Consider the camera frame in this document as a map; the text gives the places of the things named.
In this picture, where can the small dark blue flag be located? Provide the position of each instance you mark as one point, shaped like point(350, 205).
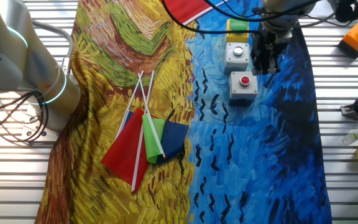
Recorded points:
point(172, 140)

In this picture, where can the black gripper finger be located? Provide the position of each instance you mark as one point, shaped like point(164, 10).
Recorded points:
point(273, 65)
point(260, 66)

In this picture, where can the large red flag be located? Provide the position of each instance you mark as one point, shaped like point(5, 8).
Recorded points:
point(185, 9)

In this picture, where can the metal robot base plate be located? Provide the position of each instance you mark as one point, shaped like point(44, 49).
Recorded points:
point(36, 127)

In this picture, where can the small green flag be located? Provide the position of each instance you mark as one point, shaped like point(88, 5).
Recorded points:
point(151, 137)

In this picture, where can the grey box small green button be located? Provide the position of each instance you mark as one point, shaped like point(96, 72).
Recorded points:
point(232, 60)

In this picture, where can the yellow box green mushroom button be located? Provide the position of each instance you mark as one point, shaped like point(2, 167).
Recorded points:
point(238, 26)

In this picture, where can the orange emergency stop box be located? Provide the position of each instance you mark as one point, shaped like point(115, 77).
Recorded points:
point(357, 39)

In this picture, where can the painted blue yellow cloth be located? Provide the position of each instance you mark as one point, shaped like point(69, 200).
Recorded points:
point(259, 155)

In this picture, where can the small red flag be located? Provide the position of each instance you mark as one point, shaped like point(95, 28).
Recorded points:
point(126, 152)

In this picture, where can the grey box red button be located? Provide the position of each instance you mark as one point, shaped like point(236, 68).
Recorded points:
point(238, 90)

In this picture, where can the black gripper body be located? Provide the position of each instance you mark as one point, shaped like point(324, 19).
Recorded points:
point(266, 46)

